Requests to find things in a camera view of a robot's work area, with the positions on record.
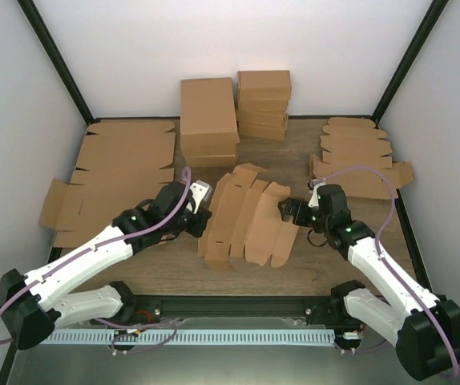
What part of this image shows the small brown cardboard box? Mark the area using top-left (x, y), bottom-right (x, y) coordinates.
top-left (198, 163), bottom-right (299, 271)

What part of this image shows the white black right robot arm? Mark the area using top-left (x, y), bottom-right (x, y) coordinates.
top-left (277, 184), bottom-right (460, 381)

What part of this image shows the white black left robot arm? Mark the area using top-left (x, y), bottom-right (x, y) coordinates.
top-left (0, 180), bottom-right (212, 350)

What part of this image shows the large folded cardboard box bottom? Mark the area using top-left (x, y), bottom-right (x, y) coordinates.
top-left (184, 154), bottom-right (237, 168)

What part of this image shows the large folded cardboard box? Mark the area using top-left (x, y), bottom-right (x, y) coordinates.
top-left (184, 154), bottom-right (237, 168)
top-left (180, 77), bottom-right (240, 157)

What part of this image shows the small folded box bottom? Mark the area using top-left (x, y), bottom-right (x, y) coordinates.
top-left (238, 127), bottom-right (286, 141)

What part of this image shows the large folded cardboard box top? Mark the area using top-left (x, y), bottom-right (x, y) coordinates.
top-left (180, 77), bottom-right (240, 157)

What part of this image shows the small folded box stack top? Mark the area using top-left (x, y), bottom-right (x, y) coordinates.
top-left (238, 70), bottom-right (292, 100)

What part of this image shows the stack of small flat blanks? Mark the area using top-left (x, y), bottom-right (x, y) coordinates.
top-left (309, 117), bottom-right (414, 200)

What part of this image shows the large flat cardboard blank rear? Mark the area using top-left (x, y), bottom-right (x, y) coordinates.
top-left (76, 120), bottom-right (176, 171)

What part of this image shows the large flat cardboard blank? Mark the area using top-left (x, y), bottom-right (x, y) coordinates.
top-left (76, 120), bottom-right (176, 171)
top-left (39, 168), bottom-right (175, 249)

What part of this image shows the large flat cardboard blank front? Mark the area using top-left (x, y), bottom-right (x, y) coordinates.
top-left (39, 168), bottom-right (175, 249)

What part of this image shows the clear acrylic cover plate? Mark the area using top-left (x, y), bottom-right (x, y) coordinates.
top-left (5, 316), bottom-right (455, 385)

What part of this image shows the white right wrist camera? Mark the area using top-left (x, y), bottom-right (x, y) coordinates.
top-left (308, 179), bottom-right (326, 209)

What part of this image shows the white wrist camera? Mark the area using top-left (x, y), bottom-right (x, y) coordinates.
top-left (186, 180), bottom-right (213, 214)
top-left (308, 179), bottom-right (326, 209)

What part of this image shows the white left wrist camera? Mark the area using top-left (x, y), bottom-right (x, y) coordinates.
top-left (186, 180), bottom-right (213, 214)

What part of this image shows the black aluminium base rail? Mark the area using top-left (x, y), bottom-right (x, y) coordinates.
top-left (25, 294), bottom-right (447, 326)

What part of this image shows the light blue slotted cable duct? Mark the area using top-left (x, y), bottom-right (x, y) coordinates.
top-left (43, 329), bottom-right (335, 347)

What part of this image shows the black frame post right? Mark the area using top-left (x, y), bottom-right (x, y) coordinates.
top-left (371, 0), bottom-right (449, 124)

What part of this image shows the black frame post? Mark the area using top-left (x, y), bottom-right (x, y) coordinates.
top-left (371, 0), bottom-right (449, 124)
top-left (17, 0), bottom-right (95, 126)

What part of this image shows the black frame post left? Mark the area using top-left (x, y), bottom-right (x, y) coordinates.
top-left (17, 0), bottom-right (95, 126)

